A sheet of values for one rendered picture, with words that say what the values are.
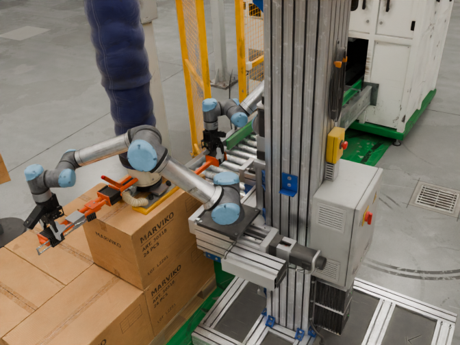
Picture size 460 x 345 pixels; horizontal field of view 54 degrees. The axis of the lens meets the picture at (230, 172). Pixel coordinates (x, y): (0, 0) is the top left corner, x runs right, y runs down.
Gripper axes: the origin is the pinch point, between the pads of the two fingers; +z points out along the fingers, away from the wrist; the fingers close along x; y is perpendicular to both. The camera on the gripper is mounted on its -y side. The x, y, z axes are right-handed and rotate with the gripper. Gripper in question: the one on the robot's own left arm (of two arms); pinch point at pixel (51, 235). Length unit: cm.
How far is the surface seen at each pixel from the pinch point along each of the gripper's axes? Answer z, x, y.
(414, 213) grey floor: 107, -107, 237
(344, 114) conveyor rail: 48, -31, 263
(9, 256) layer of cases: 53, 70, 5
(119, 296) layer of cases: 53, -9, 19
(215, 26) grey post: 29, 190, 375
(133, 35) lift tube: -75, -11, 58
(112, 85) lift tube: -54, -3, 49
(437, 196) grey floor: 108, -116, 271
